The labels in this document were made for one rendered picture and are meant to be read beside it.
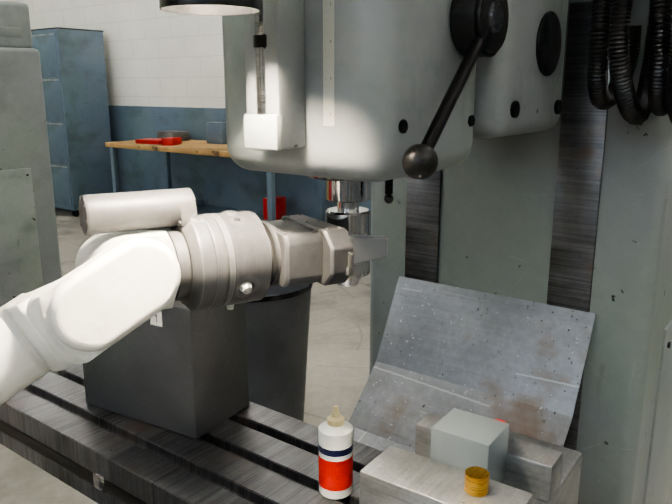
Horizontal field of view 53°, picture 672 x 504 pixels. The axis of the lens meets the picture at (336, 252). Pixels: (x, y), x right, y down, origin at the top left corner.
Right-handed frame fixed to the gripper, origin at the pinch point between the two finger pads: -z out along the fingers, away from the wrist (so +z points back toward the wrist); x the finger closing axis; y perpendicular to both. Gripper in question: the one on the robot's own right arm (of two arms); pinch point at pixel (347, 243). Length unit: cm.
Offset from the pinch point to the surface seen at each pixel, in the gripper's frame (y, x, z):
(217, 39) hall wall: -65, 585, -219
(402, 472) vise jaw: 19.5, -13.0, 1.7
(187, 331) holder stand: 15.0, 22.4, 10.3
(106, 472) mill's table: 33.0, 24.0, 21.4
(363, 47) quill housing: -19.1, -10.7, 5.5
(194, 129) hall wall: 23, 620, -205
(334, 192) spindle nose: -5.7, -0.9, 2.2
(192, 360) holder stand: 19.0, 22.0, 9.9
